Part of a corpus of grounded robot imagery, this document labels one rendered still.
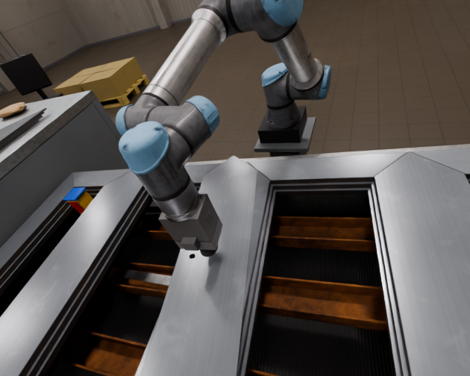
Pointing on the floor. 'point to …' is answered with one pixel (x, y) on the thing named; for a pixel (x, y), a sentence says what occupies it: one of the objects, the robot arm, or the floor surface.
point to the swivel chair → (27, 75)
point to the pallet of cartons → (107, 81)
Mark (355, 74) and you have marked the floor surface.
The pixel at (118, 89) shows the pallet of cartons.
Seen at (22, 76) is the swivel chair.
